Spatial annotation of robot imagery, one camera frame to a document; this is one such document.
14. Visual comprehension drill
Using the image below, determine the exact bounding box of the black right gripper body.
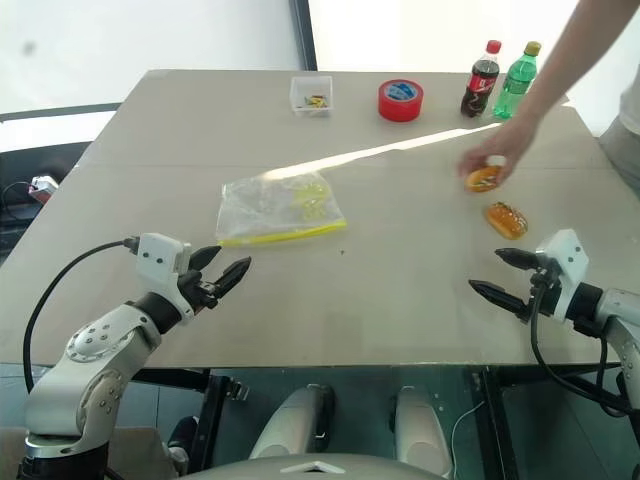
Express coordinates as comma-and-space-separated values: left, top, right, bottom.
523, 252, 557, 322

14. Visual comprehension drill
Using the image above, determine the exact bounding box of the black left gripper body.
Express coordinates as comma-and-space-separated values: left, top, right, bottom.
177, 268, 222, 314

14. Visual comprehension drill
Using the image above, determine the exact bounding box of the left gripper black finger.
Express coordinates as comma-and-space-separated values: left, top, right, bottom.
211, 256, 253, 302
187, 244, 222, 272

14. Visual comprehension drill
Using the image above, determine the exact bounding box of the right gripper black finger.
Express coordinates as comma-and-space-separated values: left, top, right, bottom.
493, 248, 540, 270
467, 279, 530, 322

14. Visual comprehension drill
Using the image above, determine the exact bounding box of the orange toy hotdog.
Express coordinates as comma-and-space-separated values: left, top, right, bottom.
485, 201, 530, 241

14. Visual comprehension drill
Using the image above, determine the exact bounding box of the clear yellow-zip plastic bag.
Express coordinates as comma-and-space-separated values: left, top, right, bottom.
214, 173, 348, 249

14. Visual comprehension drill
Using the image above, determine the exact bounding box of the person's bare hand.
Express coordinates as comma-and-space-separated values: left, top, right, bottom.
457, 112, 544, 186

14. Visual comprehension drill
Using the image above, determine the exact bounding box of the person's torso in grey trousers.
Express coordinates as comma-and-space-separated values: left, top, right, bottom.
597, 82, 640, 197

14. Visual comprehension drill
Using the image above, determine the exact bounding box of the grey rounded robot leg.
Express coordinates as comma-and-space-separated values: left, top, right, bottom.
394, 384, 451, 476
248, 383, 336, 461

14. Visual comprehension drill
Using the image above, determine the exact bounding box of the brown cardboard box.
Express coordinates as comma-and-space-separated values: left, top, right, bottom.
107, 425, 171, 480

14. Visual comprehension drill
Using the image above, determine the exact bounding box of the red and white device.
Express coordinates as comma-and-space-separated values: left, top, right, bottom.
29, 174, 60, 204

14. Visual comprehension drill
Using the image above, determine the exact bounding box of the red-capped cola bottle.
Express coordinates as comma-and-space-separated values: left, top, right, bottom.
459, 39, 503, 120

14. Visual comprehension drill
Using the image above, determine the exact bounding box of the green plastic soda bottle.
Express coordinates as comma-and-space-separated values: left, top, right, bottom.
492, 41, 543, 121

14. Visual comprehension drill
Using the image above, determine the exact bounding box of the red tape roll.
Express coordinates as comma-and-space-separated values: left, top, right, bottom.
377, 78, 425, 122

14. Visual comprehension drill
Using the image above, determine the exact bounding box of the clear plastic box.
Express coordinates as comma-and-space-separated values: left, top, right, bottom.
289, 74, 335, 119

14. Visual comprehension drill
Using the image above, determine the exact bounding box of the grey robot torso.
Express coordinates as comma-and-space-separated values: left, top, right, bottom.
174, 452, 451, 480

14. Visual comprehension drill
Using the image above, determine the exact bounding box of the black bench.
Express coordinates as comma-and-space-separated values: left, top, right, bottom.
0, 139, 94, 221

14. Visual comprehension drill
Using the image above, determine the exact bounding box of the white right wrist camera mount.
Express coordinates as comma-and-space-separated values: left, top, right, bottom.
535, 229, 587, 322

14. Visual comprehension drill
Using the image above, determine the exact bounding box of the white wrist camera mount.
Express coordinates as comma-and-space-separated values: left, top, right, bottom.
535, 229, 587, 322
135, 232, 196, 321

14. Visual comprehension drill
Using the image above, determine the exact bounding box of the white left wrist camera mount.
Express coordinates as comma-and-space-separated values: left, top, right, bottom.
135, 232, 196, 321

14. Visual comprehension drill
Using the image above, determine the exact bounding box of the black table frame leg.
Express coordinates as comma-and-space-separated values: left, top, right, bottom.
469, 367, 521, 480
197, 369, 251, 466

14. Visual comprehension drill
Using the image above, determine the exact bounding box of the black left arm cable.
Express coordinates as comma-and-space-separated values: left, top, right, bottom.
22, 238, 144, 394

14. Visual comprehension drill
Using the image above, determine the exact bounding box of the thin white cable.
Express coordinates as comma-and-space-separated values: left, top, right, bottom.
449, 399, 484, 480

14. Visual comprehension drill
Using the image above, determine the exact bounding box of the grey rail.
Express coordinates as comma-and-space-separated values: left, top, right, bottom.
0, 102, 124, 125

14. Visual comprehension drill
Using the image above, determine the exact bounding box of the dark window frame post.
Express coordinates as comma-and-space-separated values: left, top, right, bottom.
292, 0, 319, 72

